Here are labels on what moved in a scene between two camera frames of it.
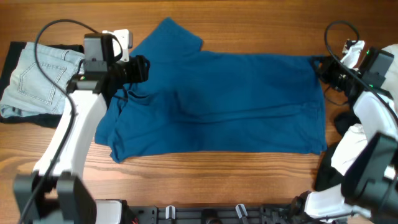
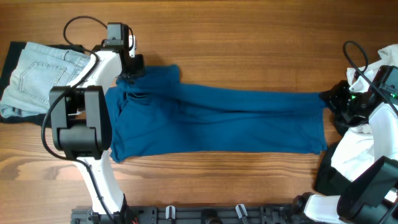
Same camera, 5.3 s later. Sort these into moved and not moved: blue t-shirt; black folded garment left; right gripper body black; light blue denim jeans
Moved: right gripper body black; blue t-shirt
Not moved: light blue denim jeans; black folded garment left
